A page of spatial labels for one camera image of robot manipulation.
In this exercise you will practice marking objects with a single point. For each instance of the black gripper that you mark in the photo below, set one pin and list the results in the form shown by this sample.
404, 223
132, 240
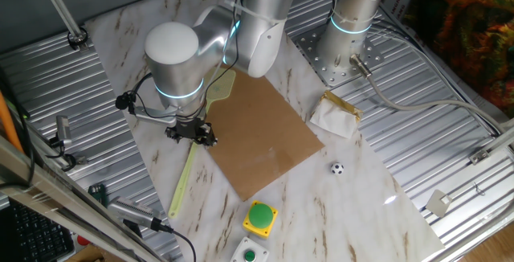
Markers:
188, 129

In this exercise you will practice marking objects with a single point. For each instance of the yellow-green plastic flyswatter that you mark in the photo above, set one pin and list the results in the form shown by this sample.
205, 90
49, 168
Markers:
182, 181

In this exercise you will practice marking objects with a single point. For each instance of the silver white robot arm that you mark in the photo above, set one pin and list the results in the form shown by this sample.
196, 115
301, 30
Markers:
257, 13

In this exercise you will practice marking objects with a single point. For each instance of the brown cardboard sheet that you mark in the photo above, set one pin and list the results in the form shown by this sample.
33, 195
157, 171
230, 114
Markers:
261, 133

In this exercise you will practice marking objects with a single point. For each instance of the yellow box green button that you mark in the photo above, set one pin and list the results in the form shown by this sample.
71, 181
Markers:
260, 215

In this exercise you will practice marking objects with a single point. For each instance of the silver ribbed adapter box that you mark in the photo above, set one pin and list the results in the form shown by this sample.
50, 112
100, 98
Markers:
132, 210

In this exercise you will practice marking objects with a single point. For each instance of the green hex key set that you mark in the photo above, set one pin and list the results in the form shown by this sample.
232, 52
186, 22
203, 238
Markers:
97, 193

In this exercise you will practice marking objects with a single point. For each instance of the white box green button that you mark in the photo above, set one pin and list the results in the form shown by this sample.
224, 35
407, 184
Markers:
241, 250

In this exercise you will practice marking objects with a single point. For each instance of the gold wrapped tissue pack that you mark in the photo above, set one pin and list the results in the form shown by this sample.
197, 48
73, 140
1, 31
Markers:
333, 119

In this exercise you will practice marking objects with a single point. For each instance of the small soccer ball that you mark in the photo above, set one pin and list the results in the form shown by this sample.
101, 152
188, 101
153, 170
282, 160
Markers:
337, 168

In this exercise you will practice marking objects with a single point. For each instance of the aluminium robot mounting plate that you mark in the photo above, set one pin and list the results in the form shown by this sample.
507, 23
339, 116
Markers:
317, 57

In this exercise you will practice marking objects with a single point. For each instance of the grey box red stop button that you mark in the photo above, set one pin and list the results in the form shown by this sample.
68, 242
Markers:
83, 240

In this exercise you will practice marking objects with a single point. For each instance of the brown wooden box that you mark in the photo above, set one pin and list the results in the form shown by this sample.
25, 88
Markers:
86, 255

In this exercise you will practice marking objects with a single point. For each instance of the black keyboard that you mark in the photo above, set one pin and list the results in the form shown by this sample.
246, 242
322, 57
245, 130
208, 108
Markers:
36, 238

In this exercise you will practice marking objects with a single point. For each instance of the orange pipe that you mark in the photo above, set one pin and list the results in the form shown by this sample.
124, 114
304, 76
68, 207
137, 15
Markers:
6, 121

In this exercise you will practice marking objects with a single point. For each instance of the white square tag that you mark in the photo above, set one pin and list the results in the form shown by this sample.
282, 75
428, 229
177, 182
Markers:
439, 203

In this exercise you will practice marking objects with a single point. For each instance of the orange green patterned cloth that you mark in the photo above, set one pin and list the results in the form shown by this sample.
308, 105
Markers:
474, 33

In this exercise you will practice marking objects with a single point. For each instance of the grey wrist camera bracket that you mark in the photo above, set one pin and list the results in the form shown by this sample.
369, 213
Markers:
154, 116

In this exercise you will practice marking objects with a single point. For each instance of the grey camera on clamp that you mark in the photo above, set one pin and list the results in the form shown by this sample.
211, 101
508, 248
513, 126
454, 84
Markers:
63, 130

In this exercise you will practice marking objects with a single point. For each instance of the aluminium frame beam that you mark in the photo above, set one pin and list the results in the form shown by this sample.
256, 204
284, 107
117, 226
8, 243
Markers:
60, 205

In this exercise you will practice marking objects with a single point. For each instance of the metal camera pole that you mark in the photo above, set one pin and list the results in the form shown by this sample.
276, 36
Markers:
60, 9

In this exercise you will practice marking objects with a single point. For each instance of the aluminium profile with bracket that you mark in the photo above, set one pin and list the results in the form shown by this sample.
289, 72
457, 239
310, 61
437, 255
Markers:
480, 156

